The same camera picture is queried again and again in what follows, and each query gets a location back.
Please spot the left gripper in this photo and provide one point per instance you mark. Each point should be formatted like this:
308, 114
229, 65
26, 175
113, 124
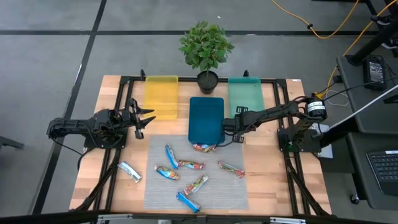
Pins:
138, 127

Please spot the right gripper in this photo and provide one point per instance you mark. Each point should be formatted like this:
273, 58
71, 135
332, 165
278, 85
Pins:
238, 127

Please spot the red green granola bar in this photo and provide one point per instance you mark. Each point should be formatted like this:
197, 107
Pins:
231, 169
203, 148
196, 184
191, 164

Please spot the silver granola bar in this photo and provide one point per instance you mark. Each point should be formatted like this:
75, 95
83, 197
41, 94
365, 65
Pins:
130, 171

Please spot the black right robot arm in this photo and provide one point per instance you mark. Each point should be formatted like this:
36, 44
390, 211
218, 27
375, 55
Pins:
273, 112

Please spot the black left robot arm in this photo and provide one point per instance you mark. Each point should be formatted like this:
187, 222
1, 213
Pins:
71, 126

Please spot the blue white granola bar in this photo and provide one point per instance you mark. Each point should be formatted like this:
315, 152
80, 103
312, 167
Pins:
171, 157

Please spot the blue orange granola bar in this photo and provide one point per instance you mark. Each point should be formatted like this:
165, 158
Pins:
167, 172

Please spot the bright blue granola bar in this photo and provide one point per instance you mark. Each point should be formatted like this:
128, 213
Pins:
188, 201

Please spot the blue plastic bin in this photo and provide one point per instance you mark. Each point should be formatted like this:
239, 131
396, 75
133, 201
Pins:
205, 119

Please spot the yellow translucent plastic bin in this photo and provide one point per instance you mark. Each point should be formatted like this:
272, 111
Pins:
160, 93

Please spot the teal translucent plastic bin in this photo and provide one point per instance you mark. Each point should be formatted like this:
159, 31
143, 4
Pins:
245, 93

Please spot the grey woven mat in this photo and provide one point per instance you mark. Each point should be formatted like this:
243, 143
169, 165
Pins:
217, 193

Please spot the white table sticker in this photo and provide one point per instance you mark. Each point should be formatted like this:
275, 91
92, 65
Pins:
296, 80

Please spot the potted green plant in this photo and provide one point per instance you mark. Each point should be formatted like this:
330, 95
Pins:
205, 46

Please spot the black slanted beam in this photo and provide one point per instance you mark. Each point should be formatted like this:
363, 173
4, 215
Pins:
339, 132

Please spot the dark grey side table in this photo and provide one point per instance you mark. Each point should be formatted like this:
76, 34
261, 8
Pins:
360, 174
348, 77

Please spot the grey furniture leg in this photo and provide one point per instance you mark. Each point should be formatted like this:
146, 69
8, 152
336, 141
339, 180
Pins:
9, 142

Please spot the black crossbar with silver brackets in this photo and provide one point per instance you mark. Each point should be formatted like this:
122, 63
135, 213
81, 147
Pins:
46, 217

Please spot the black caster wheel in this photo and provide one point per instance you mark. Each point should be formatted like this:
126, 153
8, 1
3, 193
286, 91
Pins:
355, 199

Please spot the black power adapter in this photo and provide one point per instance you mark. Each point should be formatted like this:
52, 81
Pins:
374, 73

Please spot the black stand leg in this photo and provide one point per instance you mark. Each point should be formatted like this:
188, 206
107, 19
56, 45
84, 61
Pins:
370, 46

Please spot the black laptop keyboard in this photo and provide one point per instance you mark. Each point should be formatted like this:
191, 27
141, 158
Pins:
385, 171

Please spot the person's shoe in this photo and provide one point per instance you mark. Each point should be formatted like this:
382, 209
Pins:
390, 44

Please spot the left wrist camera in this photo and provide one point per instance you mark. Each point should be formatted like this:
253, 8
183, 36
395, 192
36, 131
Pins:
127, 117

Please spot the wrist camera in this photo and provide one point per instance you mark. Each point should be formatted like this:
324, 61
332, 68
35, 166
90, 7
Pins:
248, 119
127, 117

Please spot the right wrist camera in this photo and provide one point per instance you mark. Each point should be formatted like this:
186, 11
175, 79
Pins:
248, 119

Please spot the black aluminium table frame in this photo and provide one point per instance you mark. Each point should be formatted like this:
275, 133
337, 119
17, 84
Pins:
186, 78

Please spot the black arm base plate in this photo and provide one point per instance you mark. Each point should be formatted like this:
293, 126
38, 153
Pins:
282, 146
93, 143

